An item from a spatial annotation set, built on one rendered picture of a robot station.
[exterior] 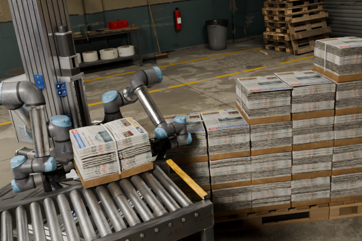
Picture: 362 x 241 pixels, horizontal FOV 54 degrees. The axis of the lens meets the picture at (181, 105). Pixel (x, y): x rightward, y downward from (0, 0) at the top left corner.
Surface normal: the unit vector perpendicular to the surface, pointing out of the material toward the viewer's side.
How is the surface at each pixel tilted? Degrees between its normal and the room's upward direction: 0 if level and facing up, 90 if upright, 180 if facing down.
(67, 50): 90
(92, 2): 90
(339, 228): 0
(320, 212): 90
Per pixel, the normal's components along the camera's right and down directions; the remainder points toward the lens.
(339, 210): 0.07, 0.32
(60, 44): -0.45, 0.33
